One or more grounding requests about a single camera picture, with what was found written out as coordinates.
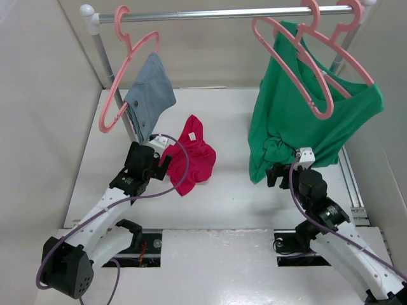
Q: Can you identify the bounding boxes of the metal clothes rack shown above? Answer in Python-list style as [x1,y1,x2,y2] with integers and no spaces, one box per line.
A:
[79,1,375,140]

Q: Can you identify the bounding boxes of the blue denim garment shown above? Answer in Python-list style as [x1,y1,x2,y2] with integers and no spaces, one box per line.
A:
[124,52,176,144]

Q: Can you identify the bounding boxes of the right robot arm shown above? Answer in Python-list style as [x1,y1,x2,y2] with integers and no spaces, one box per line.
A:
[266,163,406,304]

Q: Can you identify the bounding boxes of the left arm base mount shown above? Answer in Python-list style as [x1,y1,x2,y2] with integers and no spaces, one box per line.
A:
[113,219,163,268]

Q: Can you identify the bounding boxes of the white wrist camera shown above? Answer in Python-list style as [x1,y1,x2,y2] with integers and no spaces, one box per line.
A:
[294,147,315,170]
[148,134,169,150]

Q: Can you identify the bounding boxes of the red t shirt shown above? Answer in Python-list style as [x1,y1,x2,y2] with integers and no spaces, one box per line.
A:
[163,115,216,196]

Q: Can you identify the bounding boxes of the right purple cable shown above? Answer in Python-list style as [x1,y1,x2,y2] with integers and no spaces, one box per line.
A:
[288,154,407,283]

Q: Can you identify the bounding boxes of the pink hanger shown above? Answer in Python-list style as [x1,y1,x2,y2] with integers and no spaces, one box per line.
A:
[251,1,334,120]
[295,1,373,102]
[99,5,160,133]

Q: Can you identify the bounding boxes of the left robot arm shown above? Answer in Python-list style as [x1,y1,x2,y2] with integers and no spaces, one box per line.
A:
[36,142,172,299]

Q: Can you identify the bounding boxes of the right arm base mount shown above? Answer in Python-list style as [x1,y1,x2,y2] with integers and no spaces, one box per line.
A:
[272,220,330,267]

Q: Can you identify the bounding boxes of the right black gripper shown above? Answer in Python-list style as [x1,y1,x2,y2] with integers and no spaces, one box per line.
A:
[265,161,310,209]

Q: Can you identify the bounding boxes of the purple cable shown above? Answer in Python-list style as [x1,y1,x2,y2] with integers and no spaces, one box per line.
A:
[288,154,407,283]
[36,134,190,305]

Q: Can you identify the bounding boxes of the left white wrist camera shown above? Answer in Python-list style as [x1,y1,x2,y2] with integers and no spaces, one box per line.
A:
[148,134,169,150]

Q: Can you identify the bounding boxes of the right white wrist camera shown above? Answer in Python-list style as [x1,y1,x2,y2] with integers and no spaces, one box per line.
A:
[294,147,315,170]

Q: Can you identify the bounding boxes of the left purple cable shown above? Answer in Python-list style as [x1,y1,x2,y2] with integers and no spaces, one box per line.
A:
[36,134,190,305]

